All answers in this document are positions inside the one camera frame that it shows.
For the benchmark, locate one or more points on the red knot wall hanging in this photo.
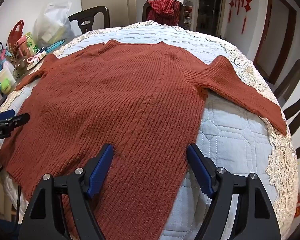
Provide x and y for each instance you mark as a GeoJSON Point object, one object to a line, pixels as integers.
{"type": "Point", "coordinates": [232, 0]}
{"type": "Point", "coordinates": [248, 2]}

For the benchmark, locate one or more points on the white shoe rack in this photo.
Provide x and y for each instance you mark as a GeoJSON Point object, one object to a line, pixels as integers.
{"type": "Point", "coordinates": [188, 15]}

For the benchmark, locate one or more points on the dark glass door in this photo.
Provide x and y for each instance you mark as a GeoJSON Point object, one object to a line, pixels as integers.
{"type": "Point", "coordinates": [211, 7]}

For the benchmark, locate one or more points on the cream box with pink ribbon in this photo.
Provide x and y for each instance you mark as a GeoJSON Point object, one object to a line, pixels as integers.
{"type": "Point", "coordinates": [36, 61]}

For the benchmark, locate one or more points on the red checked garment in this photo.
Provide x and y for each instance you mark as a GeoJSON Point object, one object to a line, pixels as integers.
{"type": "Point", "coordinates": [163, 11]}

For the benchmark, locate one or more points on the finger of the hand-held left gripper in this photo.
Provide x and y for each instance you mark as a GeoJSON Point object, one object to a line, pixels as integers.
{"type": "Point", "coordinates": [21, 119]}
{"type": "Point", "coordinates": [3, 114]}

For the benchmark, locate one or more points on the wicker basket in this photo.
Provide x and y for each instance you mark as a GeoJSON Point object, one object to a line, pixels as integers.
{"type": "Point", "coordinates": [12, 55]}

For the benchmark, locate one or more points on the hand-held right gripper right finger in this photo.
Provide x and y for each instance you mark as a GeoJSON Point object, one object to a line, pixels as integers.
{"type": "Point", "coordinates": [201, 170]}

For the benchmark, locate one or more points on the red box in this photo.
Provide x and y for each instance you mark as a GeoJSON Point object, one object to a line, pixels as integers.
{"type": "Point", "coordinates": [299, 203]}

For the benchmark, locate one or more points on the red gift bag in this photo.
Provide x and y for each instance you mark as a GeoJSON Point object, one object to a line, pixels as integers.
{"type": "Point", "coordinates": [13, 36]}

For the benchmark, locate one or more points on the rust red knit sweater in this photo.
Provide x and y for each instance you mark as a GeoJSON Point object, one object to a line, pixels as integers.
{"type": "Point", "coordinates": [120, 100]}

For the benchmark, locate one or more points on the green lidded small jar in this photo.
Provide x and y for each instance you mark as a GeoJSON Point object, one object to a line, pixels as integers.
{"type": "Point", "coordinates": [5, 85]}

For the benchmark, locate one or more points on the white plastic bag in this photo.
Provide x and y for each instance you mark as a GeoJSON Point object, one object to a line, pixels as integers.
{"type": "Point", "coordinates": [52, 25]}

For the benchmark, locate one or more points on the green floral snack packet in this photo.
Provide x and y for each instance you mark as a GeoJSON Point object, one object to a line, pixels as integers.
{"type": "Point", "coordinates": [31, 42]}

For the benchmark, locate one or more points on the white plastic container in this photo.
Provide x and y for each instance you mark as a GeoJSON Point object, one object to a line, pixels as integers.
{"type": "Point", "coordinates": [6, 73]}

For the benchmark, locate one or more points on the light blue quilted blanket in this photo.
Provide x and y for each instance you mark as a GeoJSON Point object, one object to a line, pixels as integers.
{"type": "Point", "coordinates": [230, 140]}

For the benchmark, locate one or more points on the dark blue case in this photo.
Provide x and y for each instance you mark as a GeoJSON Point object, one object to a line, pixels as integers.
{"type": "Point", "coordinates": [41, 50]}

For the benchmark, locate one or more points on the glass jar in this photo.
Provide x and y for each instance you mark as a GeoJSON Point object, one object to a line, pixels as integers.
{"type": "Point", "coordinates": [20, 67]}

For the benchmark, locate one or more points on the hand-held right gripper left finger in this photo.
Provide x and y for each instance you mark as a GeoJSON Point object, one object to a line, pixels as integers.
{"type": "Point", "coordinates": [100, 170]}

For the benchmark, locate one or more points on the brown wooden door frame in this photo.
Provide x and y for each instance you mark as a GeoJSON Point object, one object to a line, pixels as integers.
{"type": "Point", "coordinates": [290, 30]}

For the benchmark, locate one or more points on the colourful snack packets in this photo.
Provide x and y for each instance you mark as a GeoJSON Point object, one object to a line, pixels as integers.
{"type": "Point", "coordinates": [22, 45]}

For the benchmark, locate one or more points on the cream lace tablecloth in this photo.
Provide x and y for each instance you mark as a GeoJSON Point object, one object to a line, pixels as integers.
{"type": "Point", "coordinates": [285, 165]}

